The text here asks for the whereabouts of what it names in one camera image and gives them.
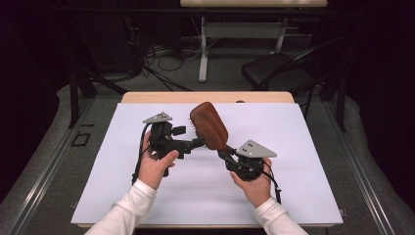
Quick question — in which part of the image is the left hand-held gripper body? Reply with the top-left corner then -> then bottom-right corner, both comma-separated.
142,111 -> 194,161

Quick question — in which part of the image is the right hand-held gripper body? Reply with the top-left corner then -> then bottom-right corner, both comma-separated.
227,139 -> 279,182

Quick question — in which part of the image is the brown wooden hairbrush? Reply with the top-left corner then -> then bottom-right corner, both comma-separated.
188,101 -> 230,152

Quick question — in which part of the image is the person's left hand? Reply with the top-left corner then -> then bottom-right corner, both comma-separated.
137,131 -> 180,191

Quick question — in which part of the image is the person's right hand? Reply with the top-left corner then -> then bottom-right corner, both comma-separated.
229,157 -> 274,210

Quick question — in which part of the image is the white table mat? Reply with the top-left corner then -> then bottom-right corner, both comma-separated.
69,102 -> 345,226

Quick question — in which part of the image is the black folding chair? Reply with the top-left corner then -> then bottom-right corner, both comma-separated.
241,36 -> 347,99

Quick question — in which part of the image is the black metal stand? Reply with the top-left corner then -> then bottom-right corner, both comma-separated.
318,63 -> 348,133
68,63 -> 129,130

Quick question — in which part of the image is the white-legged desk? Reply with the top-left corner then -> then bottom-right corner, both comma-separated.
179,0 -> 329,83

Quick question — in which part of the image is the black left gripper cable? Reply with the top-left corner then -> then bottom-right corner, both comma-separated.
130,122 -> 152,186

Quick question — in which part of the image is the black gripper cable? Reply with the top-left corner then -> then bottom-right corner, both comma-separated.
130,122 -> 152,186
256,162 -> 283,206

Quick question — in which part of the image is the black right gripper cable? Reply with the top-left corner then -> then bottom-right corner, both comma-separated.
256,162 -> 283,206

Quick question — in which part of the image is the bundle of floor cables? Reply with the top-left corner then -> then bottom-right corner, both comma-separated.
129,38 -> 204,93

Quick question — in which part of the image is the metal floor rail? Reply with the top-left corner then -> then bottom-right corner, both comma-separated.
325,100 -> 396,235
9,97 -> 96,235

